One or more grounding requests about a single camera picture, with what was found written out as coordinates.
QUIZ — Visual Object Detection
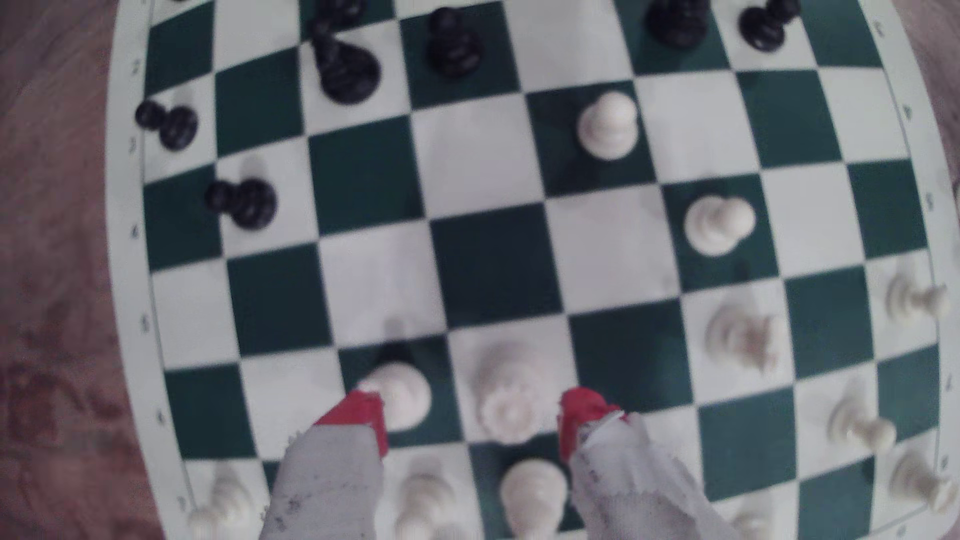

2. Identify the white chess knight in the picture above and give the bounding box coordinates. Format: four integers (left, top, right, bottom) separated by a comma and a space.
705, 303, 789, 374

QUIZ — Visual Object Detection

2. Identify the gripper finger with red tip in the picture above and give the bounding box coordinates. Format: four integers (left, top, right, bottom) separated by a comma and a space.
258, 390, 390, 540
558, 387, 744, 540

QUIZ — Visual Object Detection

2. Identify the white chess pawn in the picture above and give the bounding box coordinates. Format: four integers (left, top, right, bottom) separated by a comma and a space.
498, 459, 570, 540
682, 195, 757, 258
356, 361, 434, 434
576, 90, 641, 162

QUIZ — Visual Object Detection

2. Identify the green white chess mat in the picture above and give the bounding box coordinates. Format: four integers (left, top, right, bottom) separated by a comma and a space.
105, 0, 960, 540

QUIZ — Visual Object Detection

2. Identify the white chess piece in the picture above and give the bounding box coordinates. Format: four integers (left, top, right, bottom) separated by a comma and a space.
885, 271, 952, 325
827, 395, 897, 453
888, 450, 960, 515
187, 472, 256, 540
393, 472, 459, 540

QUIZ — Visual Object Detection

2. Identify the black chess rook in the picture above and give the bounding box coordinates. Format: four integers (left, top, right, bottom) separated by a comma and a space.
311, 18, 382, 106

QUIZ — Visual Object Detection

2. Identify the white chess queen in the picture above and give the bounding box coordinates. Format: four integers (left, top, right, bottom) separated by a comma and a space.
474, 341, 560, 445

